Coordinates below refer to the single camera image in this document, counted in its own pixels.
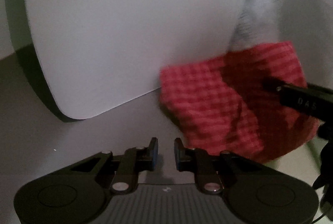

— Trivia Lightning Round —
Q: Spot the red checkered cloth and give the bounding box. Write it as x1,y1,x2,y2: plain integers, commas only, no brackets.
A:
160,42,319,163

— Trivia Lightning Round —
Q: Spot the white rounded board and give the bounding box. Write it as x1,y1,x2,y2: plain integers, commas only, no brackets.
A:
25,0,245,120

